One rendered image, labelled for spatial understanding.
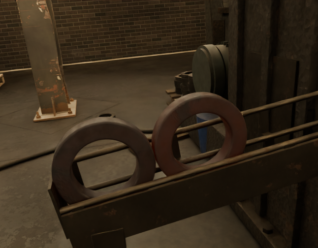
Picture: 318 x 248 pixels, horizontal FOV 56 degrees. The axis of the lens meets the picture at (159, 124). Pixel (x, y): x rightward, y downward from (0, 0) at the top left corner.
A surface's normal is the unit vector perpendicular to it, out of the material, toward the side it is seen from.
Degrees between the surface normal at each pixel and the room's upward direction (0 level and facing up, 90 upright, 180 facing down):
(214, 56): 45
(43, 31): 90
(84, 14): 90
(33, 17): 90
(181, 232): 0
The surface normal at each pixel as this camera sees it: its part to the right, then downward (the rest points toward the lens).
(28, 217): -0.07, -0.93
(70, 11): 0.23, 0.33
